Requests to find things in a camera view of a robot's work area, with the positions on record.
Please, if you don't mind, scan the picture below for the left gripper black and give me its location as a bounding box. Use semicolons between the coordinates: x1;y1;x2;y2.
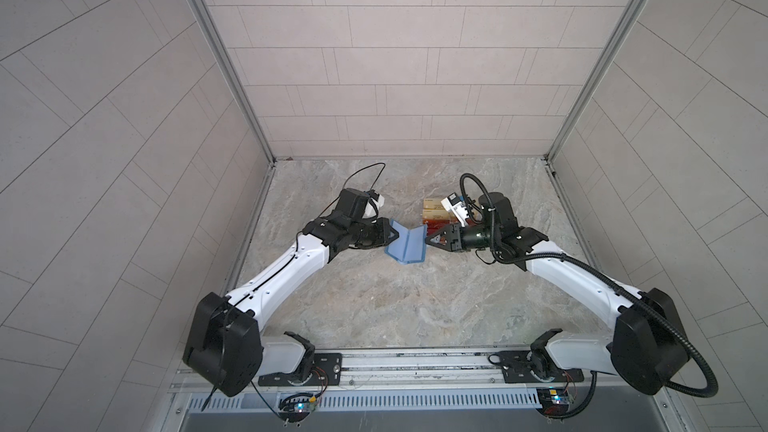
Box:
344;219;401;249

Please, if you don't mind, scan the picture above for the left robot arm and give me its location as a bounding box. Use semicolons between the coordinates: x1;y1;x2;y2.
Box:
182;188;399;397

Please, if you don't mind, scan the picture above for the gold cards left stack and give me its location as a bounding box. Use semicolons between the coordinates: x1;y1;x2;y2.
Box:
422;197;454;229

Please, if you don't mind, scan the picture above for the left green circuit board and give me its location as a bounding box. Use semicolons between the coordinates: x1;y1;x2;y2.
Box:
278;392;319;423

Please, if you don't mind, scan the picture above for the green circuit board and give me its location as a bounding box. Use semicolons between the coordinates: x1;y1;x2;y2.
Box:
536;388;571;416
278;392;319;423

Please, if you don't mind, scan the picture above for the right green circuit board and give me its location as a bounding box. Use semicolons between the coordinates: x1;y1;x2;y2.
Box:
536;388;571;416

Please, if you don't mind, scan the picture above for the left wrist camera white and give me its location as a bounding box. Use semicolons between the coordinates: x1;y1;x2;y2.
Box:
366;189;385;210

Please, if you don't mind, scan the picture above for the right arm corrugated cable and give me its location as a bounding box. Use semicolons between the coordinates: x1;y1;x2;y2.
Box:
458;172;719;398

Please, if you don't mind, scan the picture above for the left camera black cable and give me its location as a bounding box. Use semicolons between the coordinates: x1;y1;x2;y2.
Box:
200;161;388;412

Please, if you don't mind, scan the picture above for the aluminium mounting rail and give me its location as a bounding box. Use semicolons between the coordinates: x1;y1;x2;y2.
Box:
182;337;624;397

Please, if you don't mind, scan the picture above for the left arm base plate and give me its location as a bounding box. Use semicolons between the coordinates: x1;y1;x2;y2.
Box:
258;353;343;387

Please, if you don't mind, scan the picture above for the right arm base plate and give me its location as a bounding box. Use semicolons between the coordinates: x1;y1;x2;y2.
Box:
488;350;584;383

